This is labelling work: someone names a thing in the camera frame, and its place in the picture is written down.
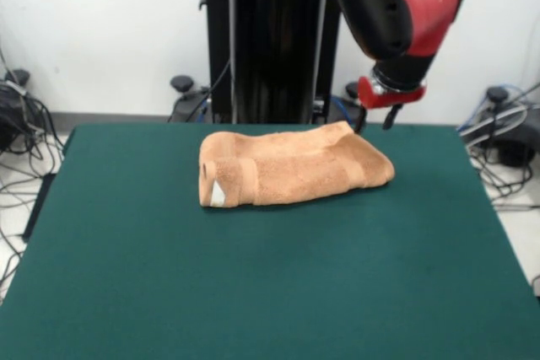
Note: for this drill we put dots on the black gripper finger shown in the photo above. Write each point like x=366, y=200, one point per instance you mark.
x=390, y=117
x=361, y=121

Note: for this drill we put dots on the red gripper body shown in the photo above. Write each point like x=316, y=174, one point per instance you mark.
x=379, y=98

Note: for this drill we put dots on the tan terry towel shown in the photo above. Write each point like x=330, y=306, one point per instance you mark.
x=295, y=166

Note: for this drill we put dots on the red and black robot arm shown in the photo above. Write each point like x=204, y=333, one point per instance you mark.
x=401, y=6

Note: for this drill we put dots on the dark green tablecloth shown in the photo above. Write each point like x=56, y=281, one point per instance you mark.
x=126, y=292

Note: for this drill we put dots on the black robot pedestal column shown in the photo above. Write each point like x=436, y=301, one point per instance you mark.
x=274, y=39

